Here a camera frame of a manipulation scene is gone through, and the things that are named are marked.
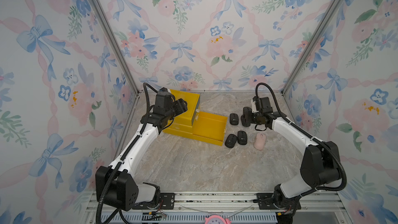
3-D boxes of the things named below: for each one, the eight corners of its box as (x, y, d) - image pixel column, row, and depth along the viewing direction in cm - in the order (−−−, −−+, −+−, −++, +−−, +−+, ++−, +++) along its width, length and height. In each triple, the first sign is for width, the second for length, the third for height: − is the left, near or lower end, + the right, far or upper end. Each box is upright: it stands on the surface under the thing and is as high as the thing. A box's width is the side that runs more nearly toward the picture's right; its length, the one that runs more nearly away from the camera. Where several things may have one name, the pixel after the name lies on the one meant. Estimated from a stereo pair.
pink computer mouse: (252, 148, 94) (254, 145, 92) (256, 133, 100) (257, 131, 98) (262, 151, 92) (264, 149, 90) (265, 137, 99) (266, 134, 96)
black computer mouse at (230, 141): (223, 144, 94) (224, 143, 93) (230, 134, 99) (230, 132, 97) (232, 149, 92) (232, 148, 91) (238, 138, 97) (238, 136, 95)
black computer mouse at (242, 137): (238, 144, 94) (238, 143, 92) (236, 132, 100) (236, 130, 98) (247, 144, 94) (248, 143, 93) (245, 132, 100) (246, 130, 98)
